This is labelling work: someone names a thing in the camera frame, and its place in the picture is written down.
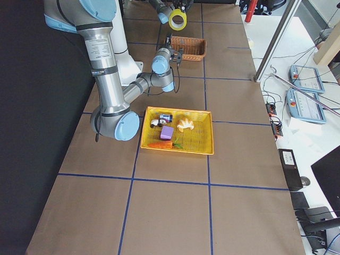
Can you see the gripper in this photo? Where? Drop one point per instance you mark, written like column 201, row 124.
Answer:
column 173, row 55

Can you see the yellow tape roll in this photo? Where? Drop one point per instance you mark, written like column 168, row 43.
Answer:
column 177, row 20

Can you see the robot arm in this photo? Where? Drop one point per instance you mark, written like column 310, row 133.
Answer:
column 119, row 80
column 163, row 10

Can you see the brown wicker basket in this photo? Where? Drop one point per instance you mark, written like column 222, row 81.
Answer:
column 193, row 49

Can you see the red cylinder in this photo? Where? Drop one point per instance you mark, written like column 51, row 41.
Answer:
column 250, row 11

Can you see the small black jar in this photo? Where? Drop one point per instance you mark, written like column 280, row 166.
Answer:
column 168, row 118

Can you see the toy croissant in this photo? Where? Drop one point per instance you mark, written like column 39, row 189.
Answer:
column 185, row 124

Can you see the toy panda figure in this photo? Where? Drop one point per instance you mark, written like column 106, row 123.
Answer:
column 158, row 123

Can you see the purple foam block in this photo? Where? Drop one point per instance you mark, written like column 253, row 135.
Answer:
column 166, row 133

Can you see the toy carrot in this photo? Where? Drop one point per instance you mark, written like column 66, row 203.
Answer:
column 167, row 144

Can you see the far teach pendant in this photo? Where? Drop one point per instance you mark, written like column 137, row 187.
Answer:
column 306, row 78

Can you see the teach pendant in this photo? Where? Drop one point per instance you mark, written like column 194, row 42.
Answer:
column 306, row 78
column 304, row 108

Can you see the orange power strip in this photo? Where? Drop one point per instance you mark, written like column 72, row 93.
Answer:
column 275, row 122

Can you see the near teach pendant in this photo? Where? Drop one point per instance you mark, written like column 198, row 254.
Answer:
column 304, row 108

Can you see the black power adapter box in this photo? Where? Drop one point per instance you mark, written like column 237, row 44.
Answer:
column 290, row 169

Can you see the black monitor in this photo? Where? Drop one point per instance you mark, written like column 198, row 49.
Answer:
column 326, row 172

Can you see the black desk items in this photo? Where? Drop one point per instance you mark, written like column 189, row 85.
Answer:
column 320, row 228

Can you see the white camera pole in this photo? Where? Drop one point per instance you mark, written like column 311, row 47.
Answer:
column 128, row 68

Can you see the aluminium frame post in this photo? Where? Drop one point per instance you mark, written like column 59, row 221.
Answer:
column 279, row 32

